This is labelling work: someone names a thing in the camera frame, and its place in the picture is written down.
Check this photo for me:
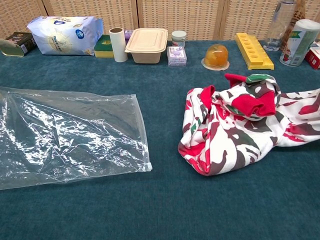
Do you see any blue white tissue pack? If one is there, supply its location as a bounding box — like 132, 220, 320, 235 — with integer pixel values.
26, 15, 104, 56

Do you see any clear plastic water bottle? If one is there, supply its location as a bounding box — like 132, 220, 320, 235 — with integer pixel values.
263, 0, 297, 52

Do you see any white green cylindrical canister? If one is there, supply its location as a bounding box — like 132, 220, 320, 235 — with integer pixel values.
279, 18, 320, 68

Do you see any purple cardboard box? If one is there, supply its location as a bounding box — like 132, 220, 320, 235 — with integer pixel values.
124, 29, 135, 46

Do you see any blue table cloth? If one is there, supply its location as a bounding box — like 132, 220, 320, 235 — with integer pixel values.
0, 38, 320, 240

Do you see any orange jelly cup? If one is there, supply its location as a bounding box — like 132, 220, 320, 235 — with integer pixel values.
201, 43, 230, 72

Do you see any white paper roll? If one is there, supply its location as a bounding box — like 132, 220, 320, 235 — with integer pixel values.
108, 27, 129, 63

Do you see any wicker folding screen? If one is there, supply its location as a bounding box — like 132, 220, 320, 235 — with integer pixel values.
0, 0, 320, 42

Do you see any beige lidded lunch box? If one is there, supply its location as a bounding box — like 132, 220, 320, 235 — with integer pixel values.
124, 27, 169, 64

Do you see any dark green tin can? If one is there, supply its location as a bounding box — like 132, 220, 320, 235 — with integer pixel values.
0, 31, 38, 58

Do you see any green yellow sponge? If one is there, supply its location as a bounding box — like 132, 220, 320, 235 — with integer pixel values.
94, 34, 115, 59

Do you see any red white patterned garment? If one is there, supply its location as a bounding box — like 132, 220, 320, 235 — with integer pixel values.
177, 73, 320, 177

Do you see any red white carton box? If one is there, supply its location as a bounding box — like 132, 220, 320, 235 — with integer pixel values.
304, 41, 320, 70

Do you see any clear purple small box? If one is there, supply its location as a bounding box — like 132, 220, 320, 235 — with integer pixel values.
166, 45, 188, 68

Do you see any clear plastic zip bag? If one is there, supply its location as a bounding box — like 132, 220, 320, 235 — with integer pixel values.
0, 86, 153, 191

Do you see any yellow tray with round holes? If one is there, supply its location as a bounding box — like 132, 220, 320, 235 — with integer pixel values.
234, 32, 275, 71

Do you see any small white jar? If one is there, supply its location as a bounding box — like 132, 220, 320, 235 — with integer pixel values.
171, 30, 187, 48

